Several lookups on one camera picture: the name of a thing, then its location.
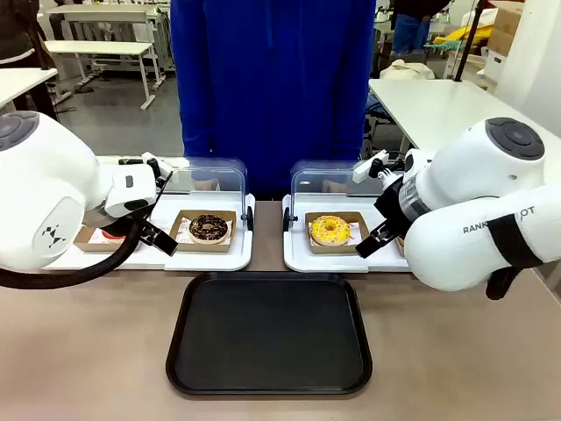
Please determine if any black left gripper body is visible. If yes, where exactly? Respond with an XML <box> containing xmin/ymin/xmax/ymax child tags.
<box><xmin>85</xmin><ymin>202</ymin><xmax>153</xmax><ymax>240</ymax></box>

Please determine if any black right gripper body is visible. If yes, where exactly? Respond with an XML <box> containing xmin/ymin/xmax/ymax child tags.
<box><xmin>373</xmin><ymin>177</ymin><xmax>415</xmax><ymax>229</ymax></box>

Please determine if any person right forearm blue sleeve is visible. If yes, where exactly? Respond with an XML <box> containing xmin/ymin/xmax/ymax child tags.
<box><xmin>170</xmin><ymin>43</ymin><xmax>217</xmax><ymax>155</ymax></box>

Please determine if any chocolate sprinkled donut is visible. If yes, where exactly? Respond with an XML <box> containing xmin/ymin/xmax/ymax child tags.
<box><xmin>187</xmin><ymin>213</ymin><xmax>231</xmax><ymax>245</ymax></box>

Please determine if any yellow glazed donut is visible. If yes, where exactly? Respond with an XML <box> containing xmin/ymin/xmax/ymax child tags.
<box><xmin>309</xmin><ymin>214</ymin><xmax>352</xmax><ymax>246</ymax></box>

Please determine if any black plastic serving tray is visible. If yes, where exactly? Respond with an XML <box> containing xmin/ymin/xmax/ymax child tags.
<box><xmin>165</xmin><ymin>271</ymin><xmax>373</xmax><ymax>397</ymax></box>

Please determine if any white display case base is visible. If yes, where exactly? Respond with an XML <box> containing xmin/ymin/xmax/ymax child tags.
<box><xmin>282</xmin><ymin>192</ymin><xmax>413</xmax><ymax>274</ymax></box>
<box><xmin>43</xmin><ymin>192</ymin><xmax>255</xmax><ymax>272</ymax></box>

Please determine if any clear display case lid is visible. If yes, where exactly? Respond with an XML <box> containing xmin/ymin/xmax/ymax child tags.
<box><xmin>118</xmin><ymin>155</ymin><xmax>255</xmax><ymax>232</ymax></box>
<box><xmin>283</xmin><ymin>158</ymin><xmax>395</xmax><ymax>233</ymax></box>

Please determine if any large white table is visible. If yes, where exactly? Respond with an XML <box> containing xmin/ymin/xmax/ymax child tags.
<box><xmin>368</xmin><ymin>77</ymin><xmax>561</xmax><ymax>176</ymax></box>

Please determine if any beige fabric bag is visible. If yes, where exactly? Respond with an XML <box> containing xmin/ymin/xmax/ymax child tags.
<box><xmin>379</xmin><ymin>59</ymin><xmax>437</xmax><ymax>81</ymax></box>

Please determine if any green cloth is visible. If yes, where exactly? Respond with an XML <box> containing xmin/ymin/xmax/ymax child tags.
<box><xmin>423</xmin><ymin>37</ymin><xmax>461</xmax><ymax>52</ymax></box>

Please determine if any person torso in blue hoodie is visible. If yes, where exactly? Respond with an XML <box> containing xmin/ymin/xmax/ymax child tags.
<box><xmin>169</xmin><ymin>0</ymin><xmax>377</xmax><ymax>201</ymax></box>

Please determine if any white storage box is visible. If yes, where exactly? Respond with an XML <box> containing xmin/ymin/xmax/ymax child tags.
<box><xmin>484</xmin><ymin>48</ymin><xmax>509</xmax><ymax>87</ymax></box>

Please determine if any bystander in blue jeans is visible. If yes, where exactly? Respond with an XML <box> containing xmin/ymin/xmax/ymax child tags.
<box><xmin>389</xmin><ymin>0</ymin><xmax>452</xmax><ymax>56</ymax></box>

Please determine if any black stand pole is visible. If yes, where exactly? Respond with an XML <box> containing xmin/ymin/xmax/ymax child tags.
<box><xmin>453</xmin><ymin>0</ymin><xmax>487</xmax><ymax>83</ymax></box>

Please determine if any white workshop table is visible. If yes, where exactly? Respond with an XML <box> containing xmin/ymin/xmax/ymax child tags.
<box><xmin>43</xmin><ymin>40</ymin><xmax>157</xmax><ymax>111</ymax></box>
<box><xmin>0</xmin><ymin>68</ymin><xmax>59</xmax><ymax>124</ymax></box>
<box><xmin>46</xmin><ymin>4</ymin><xmax>164</xmax><ymax>84</ymax></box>

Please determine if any yellow cloth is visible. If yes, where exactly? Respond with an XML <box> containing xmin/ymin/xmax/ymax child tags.
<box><xmin>433</xmin><ymin>24</ymin><xmax>496</xmax><ymax>50</ymax></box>

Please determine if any brown cardboard carton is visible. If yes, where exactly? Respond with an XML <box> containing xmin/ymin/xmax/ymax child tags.
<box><xmin>486</xmin><ymin>4</ymin><xmax>525</xmax><ymax>57</ymax></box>

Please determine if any bystander in dark clothes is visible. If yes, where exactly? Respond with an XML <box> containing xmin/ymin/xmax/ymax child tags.
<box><xmin>0</xmin><ymin>0</ymin><xmax>58</xmax><ymax>122</ymax></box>

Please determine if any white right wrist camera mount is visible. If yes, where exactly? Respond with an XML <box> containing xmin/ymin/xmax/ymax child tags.
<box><xmin>352</xmin><ymin>149</ymin><xmax>407</xmax><ymax>185</ymax></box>

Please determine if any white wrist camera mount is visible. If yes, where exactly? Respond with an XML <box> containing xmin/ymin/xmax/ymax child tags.
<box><xmin>139</xmin><ymin>151</ymin><xmax>174</xmax><ymax>188</ymax></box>
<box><xmin>352</xmin><ymin>149</ymin><xmax>407</xmax><ymax>185</ymax></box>

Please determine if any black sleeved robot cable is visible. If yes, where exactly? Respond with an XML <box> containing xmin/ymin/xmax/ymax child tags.
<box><xmin>0</xmin><ymin>217</ymin><xmax>146</xmax><ymax>290</ymax></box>

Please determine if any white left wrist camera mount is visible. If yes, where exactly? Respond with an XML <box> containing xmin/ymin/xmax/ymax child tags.
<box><xmin>139</xmin><ymin>151</ymin><xmax>174</xmax><ymax>188</ymax></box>

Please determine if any black arm strap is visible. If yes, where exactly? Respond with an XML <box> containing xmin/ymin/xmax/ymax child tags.
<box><xmin>485</xmin><ymin>213</ymin><xmax>544</xmax><ymax>301</ymax></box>

